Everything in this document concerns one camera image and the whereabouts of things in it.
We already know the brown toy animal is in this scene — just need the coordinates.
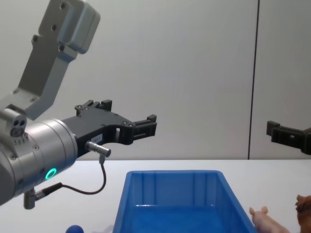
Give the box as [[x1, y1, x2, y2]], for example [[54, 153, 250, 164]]
[[294, 194, 311, 233]]

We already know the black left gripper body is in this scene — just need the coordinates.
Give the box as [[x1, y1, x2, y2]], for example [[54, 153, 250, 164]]
[[62, 109, 134, 159]]

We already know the pink toy pig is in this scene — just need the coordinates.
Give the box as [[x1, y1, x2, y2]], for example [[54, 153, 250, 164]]
[[249, 205, 289, 233]]

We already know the blue plastic bin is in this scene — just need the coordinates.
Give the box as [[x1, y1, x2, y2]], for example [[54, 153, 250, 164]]
[[112, 169, 259, 233]]

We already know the thin dark gripper cable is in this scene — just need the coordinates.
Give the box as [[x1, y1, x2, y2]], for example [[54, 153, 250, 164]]
[[34, 141, 113, 198]]

